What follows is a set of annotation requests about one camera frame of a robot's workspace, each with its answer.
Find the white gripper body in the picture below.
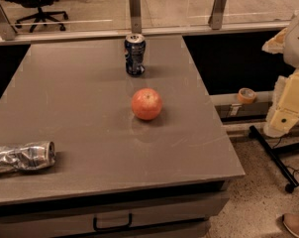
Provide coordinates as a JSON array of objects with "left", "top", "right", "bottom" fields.
[{"left": 263, "top": 74, "right": 299, "bottom": 139}]

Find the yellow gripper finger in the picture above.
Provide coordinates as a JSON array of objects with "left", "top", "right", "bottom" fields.
[{"left": 269, "top": 70, "right": 299, "bottom": 133}]

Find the blue pepsi can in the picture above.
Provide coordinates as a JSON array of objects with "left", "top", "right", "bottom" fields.
[{"left": 124, "top": 34, "right": 146, "bottom": 76}]

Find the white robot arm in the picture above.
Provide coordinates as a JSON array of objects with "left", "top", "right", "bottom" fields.
[{"left": 262, "top": 10, "right": 299, "bottom": 138}]

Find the crushed silver redbull can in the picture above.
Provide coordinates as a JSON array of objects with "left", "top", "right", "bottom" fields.
[{"left": 0, "top": 141, "right": 56, "bottom": 174}]

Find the orange tape roll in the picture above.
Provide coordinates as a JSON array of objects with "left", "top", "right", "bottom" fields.
[{"left": 237, "top": 87, "right": 256, "bottom": 104}]

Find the black stand base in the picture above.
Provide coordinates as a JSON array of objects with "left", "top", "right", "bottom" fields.
[{"left": 249, "top": 126, "right": 299, "bottom": 193}]

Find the beige shoe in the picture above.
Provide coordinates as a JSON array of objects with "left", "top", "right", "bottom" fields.
[{"left": 282, "top": 213, "right": 299, "bottom": 238}]

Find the red apple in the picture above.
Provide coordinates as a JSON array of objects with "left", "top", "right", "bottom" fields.
[{"left": 132, "top": 88, "right": 162, "bottom": 121}]

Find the grey table drawer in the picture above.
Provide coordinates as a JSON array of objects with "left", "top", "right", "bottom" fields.
[{"left": 0, "top": 191, "right": 229, "bottom": 238}]

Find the right metal glass bracket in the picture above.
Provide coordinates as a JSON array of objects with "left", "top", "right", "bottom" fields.
[{"left": 209, "top": 0, "right": 227, "bottom": 30}]

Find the metal glass bracket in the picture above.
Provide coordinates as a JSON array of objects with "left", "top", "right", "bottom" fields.
[
  {"left": 0, "top": 4, "right": 17, "bottom": 41},
  {"left": 129, "top": 0, "right": 142, "bottom": 34},
  {"left": 209, "top": 0, "right": 227, "bottom": 30}
]

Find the middle metal glass bracket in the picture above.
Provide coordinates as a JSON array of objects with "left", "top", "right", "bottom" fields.
[{"left": 129, "top": 0, "right": 142, "bottom": 34}]

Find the black drawer handle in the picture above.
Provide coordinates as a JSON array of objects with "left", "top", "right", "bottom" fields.
[{"left": 92, "top": 213, "right": 133, "bottom": 233}]

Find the left metal glass bracket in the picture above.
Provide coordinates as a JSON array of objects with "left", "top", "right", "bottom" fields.
[{"left": 0, "top": 4, "right": 17, "bottom": 41}]

